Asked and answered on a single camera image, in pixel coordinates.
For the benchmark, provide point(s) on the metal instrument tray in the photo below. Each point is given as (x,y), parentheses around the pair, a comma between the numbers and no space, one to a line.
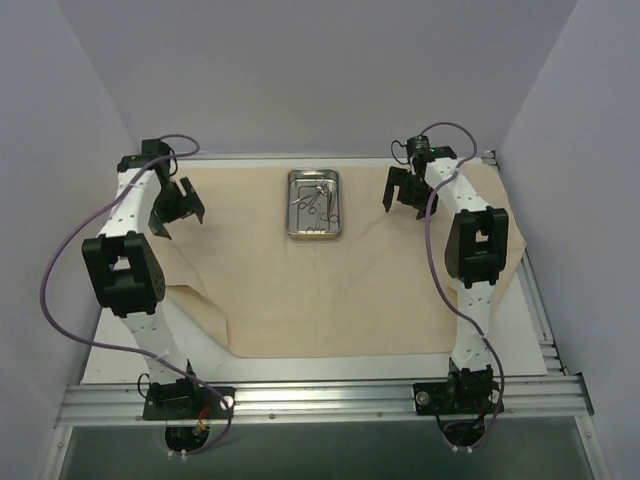
(300,182)

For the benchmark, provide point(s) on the steel hemostat forceps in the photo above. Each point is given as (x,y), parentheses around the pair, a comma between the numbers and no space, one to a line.
(308,201)

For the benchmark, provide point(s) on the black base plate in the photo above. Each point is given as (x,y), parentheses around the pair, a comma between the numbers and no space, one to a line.
(171,402)
(440,399)

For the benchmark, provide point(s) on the steel needle holder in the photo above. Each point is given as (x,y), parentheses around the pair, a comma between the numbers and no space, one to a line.
(313,221)

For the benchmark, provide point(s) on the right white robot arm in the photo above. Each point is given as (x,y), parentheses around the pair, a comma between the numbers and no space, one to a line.
(475,252)

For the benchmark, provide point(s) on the aluminium front rail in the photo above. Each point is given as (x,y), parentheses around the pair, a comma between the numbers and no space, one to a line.
(110,405)

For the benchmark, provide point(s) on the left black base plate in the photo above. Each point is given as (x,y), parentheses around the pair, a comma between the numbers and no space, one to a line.
(171,402)

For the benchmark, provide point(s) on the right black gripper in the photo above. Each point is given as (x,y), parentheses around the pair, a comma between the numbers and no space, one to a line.
(407,185)

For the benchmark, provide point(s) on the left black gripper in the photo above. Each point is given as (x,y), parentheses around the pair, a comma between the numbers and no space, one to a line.
(176,208)

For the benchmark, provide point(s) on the beige cloth surgical wrap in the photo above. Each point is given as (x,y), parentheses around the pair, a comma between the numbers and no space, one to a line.
(379,288)

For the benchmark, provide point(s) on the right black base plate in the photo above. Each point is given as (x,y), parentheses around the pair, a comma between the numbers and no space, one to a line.
(440,399)

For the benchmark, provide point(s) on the steel surgical scissors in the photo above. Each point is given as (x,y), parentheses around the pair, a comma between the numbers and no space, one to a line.
(328,191)

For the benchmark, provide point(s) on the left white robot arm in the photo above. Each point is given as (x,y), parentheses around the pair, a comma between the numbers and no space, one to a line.
(127,276)

